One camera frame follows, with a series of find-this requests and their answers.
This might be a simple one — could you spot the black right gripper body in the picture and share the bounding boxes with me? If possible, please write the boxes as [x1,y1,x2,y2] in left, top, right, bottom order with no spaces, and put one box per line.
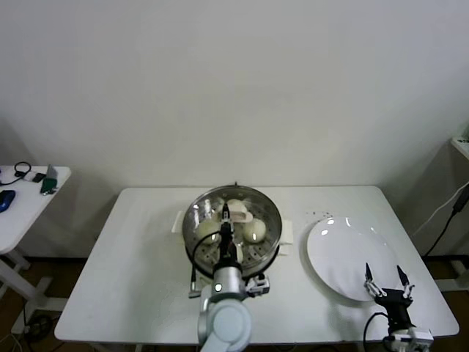
[374,289,415,331]

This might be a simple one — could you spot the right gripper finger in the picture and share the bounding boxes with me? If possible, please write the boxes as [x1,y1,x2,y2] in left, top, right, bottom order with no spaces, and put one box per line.
[397,265,416,299]
[363,262,386,298]

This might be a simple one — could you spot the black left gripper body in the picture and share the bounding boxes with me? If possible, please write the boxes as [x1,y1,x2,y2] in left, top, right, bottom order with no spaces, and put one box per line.
[218,221,241,271]

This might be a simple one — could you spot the perforated steel steamer basket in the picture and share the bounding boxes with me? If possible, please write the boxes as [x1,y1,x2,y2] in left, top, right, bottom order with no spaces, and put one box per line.
[171,186,295,274]

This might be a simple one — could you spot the white round plate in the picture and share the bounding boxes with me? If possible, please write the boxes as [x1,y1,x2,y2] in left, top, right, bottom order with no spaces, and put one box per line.
[303,216,399,302]

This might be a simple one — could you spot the green clip tool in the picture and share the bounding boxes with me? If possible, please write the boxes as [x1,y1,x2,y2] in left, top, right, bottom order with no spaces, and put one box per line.
[39,164,59,196]

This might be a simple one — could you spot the white side table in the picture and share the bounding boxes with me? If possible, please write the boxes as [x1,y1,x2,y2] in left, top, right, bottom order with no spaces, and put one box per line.
[0,165,71,320]

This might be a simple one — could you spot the blue computer mouse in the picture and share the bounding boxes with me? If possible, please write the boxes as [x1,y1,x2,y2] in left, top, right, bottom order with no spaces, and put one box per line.
[0,189,16,213]

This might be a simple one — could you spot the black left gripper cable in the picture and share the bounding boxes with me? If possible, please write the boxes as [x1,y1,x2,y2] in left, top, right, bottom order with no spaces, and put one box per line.
[188,229,225,300]

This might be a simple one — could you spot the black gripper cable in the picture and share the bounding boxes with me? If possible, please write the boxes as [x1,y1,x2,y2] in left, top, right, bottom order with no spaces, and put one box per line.
[188,229,225,300]
[363,311,391,349]

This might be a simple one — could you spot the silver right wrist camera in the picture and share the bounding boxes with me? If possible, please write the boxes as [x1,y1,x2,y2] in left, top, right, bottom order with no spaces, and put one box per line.
[383,328,435,349]

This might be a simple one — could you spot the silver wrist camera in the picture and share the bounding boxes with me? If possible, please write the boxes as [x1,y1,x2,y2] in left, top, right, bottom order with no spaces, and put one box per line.
[383,328,435,349]
[245,274,272,297]

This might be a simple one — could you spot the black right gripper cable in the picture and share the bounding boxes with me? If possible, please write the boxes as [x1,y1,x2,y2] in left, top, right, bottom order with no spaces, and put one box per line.
[363,311,391,349]

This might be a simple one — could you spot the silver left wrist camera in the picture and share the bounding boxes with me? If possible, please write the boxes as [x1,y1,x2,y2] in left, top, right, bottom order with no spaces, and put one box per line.
[245,274,272,297]

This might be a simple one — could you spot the white hanging cable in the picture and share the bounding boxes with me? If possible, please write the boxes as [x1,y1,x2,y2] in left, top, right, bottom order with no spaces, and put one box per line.
[412,181,469,235]

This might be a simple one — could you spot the black floor cable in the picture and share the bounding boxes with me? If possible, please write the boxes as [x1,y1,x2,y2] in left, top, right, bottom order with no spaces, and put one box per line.
[21,313,56,337]

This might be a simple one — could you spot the black looped cable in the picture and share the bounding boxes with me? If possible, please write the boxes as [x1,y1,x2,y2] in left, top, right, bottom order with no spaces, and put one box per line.
[0,161,32,186]

